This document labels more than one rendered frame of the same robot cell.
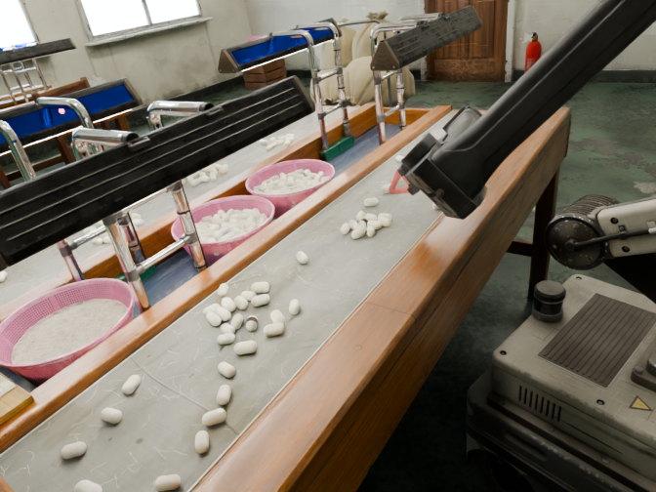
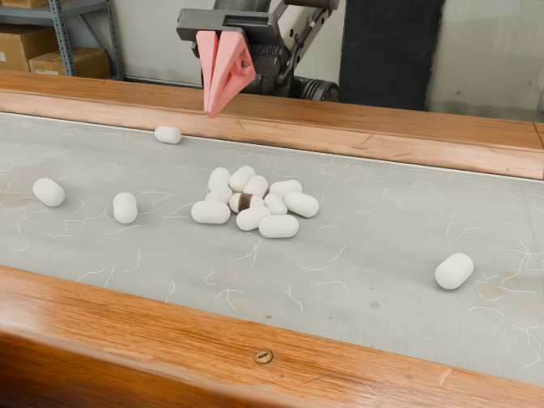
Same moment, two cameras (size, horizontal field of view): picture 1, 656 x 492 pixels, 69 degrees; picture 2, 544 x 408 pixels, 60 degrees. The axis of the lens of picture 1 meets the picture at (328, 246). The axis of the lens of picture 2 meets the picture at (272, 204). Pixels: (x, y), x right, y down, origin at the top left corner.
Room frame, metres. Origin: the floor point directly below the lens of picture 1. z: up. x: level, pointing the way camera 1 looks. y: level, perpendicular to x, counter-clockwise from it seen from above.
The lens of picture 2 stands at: (1.13, 0.27, 0.98)
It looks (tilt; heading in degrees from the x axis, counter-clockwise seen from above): 32 degrees down; 248
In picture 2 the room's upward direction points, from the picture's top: straight up
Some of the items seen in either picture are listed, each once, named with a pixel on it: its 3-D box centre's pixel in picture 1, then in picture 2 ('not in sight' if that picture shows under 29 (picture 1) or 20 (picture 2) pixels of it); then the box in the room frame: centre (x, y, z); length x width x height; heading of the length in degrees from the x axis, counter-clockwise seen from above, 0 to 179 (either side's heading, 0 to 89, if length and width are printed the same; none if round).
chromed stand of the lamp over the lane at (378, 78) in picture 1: (412, 94); not in sight; (1.55, -0.34, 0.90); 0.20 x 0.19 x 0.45; 141
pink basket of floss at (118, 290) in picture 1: (73, 335); not in sight; (0.78, 0.53, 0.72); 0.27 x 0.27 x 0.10
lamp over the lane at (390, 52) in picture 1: (433, 33); not in sight; (1.50, -0.40, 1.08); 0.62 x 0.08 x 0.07; 141
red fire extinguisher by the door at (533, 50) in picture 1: (533, 58); not in sight; (4.83, -2.28, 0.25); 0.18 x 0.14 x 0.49; 137
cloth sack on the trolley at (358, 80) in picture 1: (369, 83); not in sight; (4.12, -0.56, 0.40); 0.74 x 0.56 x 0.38; 138
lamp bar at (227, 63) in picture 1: (285, 42); not in sight; (1.85, 0.03, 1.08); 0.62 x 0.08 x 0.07; 141
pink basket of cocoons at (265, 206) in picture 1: (227, 233); not in sight; (1.13, 0.25, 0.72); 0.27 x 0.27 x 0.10
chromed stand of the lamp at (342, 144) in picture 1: (311, 93); not in sight; (1.80, -0.03, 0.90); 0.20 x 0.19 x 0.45; 141
